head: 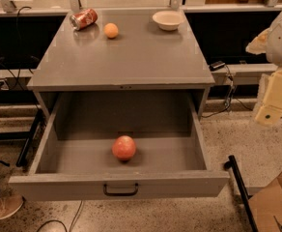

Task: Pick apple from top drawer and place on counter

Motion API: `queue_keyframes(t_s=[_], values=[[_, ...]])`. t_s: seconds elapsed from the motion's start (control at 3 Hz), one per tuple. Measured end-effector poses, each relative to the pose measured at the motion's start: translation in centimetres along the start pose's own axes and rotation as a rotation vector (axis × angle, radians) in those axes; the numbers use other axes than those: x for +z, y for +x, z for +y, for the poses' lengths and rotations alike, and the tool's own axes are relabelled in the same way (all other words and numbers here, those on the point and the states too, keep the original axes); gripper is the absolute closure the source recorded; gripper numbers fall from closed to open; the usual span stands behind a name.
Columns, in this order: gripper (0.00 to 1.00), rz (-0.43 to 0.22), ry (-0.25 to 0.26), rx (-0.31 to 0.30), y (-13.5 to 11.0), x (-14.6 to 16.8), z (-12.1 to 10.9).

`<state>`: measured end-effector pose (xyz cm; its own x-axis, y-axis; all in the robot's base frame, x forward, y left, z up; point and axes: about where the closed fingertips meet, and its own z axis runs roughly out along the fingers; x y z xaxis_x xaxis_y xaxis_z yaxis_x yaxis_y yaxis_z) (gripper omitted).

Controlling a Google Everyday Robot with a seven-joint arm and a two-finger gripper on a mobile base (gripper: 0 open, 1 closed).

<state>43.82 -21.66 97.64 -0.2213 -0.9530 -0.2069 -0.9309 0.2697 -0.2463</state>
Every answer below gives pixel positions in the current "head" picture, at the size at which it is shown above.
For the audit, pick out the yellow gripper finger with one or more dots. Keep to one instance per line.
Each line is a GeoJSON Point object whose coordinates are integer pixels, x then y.
{"type": "Point", "coordinates": [259, 43]}
{"type": "Point", "coordinates": [268, 109]}

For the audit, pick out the red apple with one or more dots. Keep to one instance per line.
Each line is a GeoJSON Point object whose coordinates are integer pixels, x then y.
{"type": "Point", "coordinates": [124, 148]}

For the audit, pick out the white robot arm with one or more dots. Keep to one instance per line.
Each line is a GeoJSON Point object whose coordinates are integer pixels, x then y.
{"type": "Point", "coordinates": [274, 44]}

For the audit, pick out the grey cabinet with counter top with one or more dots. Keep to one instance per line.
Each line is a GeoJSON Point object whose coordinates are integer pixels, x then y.
{"type": "Point", "coordinates": [142, 56]}

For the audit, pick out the grey open drawer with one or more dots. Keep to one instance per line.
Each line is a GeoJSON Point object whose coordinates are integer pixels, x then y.
{"type": "Point", "coordinates": [75, 159]}

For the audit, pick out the black power adapter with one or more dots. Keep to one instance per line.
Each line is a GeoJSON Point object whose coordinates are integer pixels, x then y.
{"type": "Point", "coordinates": [216, 66]}

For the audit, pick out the black metal stand leg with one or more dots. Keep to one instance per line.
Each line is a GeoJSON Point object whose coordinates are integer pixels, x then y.
{"type": "Point", "coordinates": [232, 164]}

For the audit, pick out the white bowl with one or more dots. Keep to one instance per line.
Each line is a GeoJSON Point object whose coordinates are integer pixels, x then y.
{"type": "Point", "coordinates": [168, 20]}

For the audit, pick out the cardboard box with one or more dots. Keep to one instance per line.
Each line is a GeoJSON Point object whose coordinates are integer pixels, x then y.
{"type": "Point", "coordinates": [266, 206]}

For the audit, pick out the orange fruit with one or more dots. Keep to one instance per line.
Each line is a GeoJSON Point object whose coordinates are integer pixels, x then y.
{"type": "Point", "coordinates": [111, 30]}

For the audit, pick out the red soda can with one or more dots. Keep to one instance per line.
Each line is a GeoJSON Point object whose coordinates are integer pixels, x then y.
{"type": "Point", "coordinates": [83, 19]}

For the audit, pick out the black chair leg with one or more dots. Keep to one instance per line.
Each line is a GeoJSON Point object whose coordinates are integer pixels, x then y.
{"type": "Point", "coordinates": [26, 136]}

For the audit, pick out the tan shoe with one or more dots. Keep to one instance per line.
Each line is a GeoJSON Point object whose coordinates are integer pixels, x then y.
{"type": "Point", "coordinates": [10, 205]}

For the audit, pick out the black drawer handle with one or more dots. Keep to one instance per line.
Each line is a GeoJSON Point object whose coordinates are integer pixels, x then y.
{"type": "Point", "coordinates": [120, 191]}

